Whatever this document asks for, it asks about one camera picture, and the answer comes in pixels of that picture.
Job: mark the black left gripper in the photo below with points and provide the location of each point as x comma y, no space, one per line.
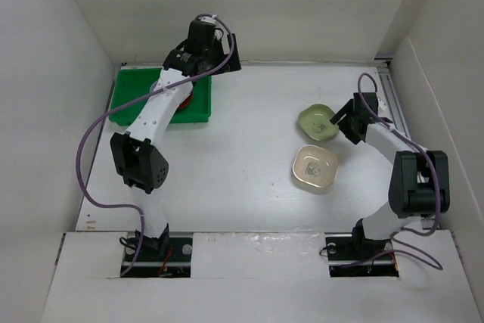
232,64

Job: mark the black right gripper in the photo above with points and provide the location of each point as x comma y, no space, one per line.
347,109

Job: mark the green square panda dish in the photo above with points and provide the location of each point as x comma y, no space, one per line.
315,122

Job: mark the red round plate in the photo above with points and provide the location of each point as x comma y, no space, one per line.
185,102

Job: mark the cream square panda dish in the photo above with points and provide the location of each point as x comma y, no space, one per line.
315,166

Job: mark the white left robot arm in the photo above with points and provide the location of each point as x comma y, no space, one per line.
137,152

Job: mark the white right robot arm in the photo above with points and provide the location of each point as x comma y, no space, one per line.
419,188

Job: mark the green plastic bin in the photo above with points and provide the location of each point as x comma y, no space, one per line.
134,83

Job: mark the aluminium side rail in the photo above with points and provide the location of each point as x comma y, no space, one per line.
389,90

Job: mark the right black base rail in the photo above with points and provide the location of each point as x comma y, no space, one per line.
348,259

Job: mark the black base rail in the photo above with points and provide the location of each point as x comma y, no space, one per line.
175,263
348,259

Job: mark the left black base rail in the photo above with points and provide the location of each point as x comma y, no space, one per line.
175,263

